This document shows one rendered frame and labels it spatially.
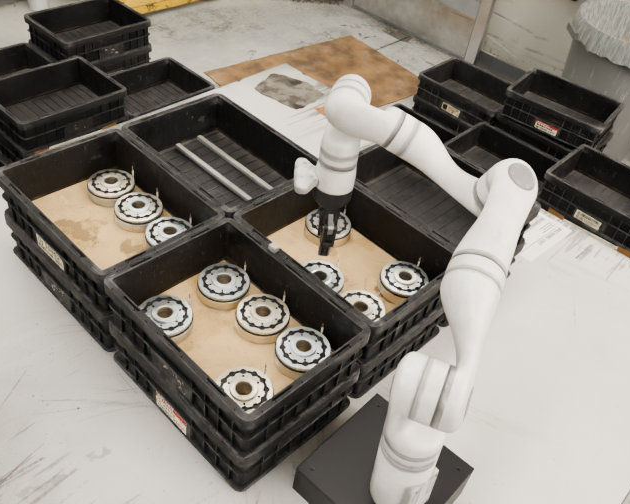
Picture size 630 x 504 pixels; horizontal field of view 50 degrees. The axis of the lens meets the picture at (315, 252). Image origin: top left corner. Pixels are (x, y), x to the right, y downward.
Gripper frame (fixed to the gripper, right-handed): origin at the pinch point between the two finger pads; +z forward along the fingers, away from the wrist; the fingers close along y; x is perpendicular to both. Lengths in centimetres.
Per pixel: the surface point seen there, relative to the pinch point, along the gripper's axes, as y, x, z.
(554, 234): 37, -68, 24
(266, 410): -40.9, 9.9, 0.3
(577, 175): 100, -103, 45
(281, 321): -15.9, 7.5, 7.6
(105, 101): 103, 67, 36
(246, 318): -15.7, 14.1, 7.6
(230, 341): -19.2, 16.7, 10.4
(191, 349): -21.8, 23.6, 10.3
